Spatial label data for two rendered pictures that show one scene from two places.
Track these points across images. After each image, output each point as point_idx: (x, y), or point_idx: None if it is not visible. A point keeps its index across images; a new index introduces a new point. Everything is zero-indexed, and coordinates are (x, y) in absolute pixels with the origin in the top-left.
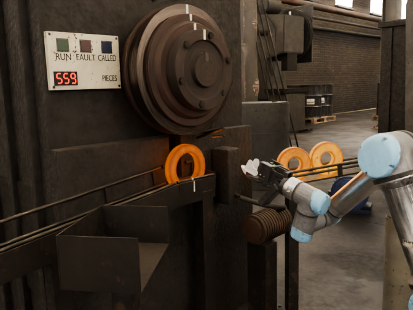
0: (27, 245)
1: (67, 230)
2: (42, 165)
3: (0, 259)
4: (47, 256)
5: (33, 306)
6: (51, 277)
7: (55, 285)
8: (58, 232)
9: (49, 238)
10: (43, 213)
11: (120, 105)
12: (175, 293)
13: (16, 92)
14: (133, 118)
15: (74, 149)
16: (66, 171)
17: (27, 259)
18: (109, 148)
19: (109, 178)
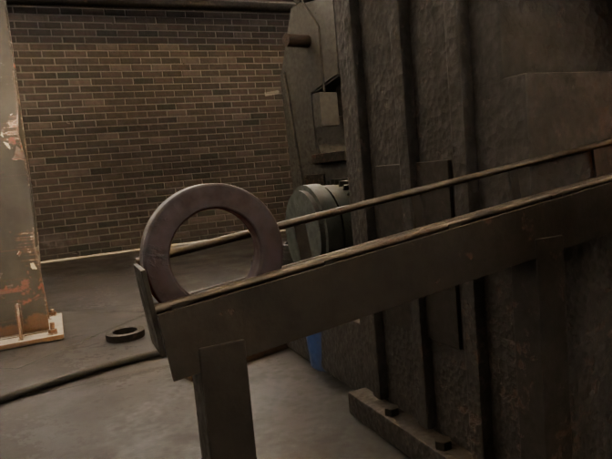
0: (503, 217)
1: None
2: (479, 116)
3: (464, 234)
4: (530, 244)
5: (436, 369)
6: (535, 286)
7: (541, 300)
8: (547, 202)
9: (534, 210)
10: (476, 198)
11: (605, 12)
12: None
13: (423, 11)
14: None
15: (547, 74)
16: (535, 110)
17: (503, 244)
18: (599, 78)
19: (597, 133)
